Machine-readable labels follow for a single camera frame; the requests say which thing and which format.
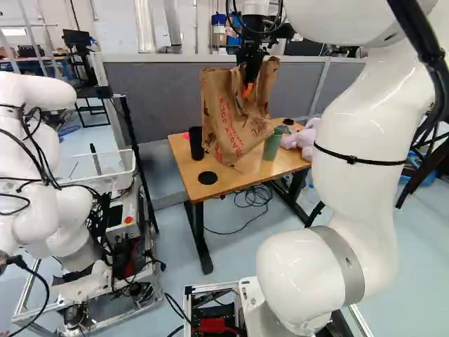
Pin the pink plush toy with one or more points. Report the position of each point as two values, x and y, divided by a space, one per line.
301 140

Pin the grey partition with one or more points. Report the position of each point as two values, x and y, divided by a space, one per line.
158 98

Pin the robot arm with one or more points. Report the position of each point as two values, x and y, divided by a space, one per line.
354 140

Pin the white robot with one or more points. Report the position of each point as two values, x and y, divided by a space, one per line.
38 210

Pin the wooden table with black legs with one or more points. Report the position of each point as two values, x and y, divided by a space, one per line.
224 175

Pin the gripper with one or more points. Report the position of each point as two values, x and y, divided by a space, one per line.
253 29

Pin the black cylindrical tumbler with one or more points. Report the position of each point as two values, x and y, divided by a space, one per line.
196 144

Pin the brown paper bag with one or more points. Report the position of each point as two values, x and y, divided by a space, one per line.
228 119

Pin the green cylindrical tumbler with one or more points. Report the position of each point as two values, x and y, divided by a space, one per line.
272 145

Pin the white plastic tub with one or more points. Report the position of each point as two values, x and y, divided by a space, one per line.
115 172

